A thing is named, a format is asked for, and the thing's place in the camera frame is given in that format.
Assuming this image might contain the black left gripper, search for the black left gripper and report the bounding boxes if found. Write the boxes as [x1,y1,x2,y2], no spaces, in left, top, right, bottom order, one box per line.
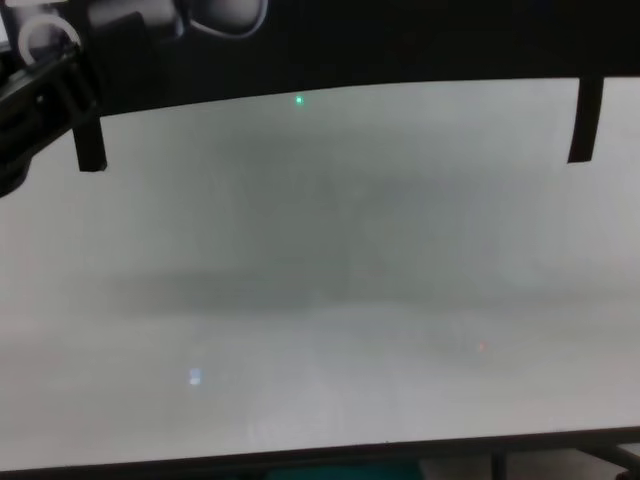
[0,45,99,199]

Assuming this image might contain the black robot print poster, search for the black robot print poster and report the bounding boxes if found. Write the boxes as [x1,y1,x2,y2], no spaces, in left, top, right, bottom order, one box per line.
[0,0,640,121]

